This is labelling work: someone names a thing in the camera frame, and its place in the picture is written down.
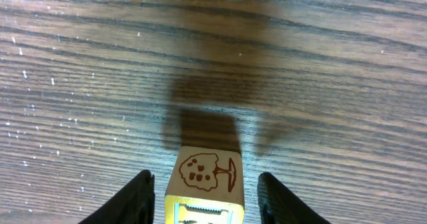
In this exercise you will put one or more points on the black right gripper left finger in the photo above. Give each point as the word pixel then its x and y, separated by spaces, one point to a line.
pixel 133 204

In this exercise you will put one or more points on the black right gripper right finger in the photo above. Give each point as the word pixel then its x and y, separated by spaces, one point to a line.
pixel 278 205

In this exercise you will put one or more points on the yellow-top wooden block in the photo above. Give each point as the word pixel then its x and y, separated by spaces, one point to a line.
pixel 206 186

